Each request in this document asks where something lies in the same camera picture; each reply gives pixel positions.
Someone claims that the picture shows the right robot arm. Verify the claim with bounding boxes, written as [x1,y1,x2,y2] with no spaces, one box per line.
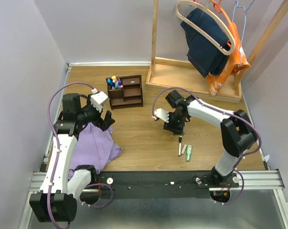
[163,90,258,187]

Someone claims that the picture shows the dark blue jeans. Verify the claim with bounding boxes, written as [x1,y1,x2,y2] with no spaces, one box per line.
[181,9,229,78]

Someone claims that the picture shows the green stapler remover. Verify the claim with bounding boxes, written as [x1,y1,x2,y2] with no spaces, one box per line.
[186,145,192,162]

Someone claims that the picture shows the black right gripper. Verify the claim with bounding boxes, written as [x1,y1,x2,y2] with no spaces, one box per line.
[163,110,187,135]

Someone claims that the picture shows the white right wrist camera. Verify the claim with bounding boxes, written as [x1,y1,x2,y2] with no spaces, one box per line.
[152,108,170,123]

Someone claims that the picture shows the wooden clothes rack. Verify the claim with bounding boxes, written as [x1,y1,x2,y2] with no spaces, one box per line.
[146,0,288,103]

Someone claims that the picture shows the blue and grey cylinder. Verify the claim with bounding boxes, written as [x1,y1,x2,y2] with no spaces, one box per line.
[172,132,185,135]

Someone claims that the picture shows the blue wire hanger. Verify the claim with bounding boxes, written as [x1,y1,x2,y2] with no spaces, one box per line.
[232,0,256,51]

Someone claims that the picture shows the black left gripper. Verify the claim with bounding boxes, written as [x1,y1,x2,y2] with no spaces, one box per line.
[77,94,116,131]

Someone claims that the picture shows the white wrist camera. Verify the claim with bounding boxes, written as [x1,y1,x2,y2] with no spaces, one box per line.
[90,91,109,113]
[152,108,170,123]

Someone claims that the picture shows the purple cloth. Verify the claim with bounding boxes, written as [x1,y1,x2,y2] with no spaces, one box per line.
[68,123,123,179]

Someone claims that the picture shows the dark brown wooden desk organizer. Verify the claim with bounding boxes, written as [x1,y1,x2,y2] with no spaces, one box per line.
[106,74,143,110]

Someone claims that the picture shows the orange cloth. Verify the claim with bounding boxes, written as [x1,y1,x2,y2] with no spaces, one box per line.
[206,22,251,95]

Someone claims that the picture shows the orange plastic hanger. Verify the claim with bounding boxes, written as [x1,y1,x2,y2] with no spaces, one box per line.
[195,0,234,48]

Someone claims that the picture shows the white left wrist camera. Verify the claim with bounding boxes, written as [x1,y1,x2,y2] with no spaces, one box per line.
[90,91,109,113]

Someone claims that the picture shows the wooden clothes hanger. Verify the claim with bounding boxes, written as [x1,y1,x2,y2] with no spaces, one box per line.
[175,0,236,56]

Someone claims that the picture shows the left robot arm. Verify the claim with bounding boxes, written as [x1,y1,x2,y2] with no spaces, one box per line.
[29,92,115,226]

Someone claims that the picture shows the white marker with black cap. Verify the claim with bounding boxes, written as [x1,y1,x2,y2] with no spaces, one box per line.
[178,135,182,156]

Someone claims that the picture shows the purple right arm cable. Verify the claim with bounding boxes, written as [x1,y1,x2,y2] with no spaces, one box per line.
[152,87,263,206]

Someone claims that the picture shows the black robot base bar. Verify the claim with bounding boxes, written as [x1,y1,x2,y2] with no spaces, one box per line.
[79,170,240,200]

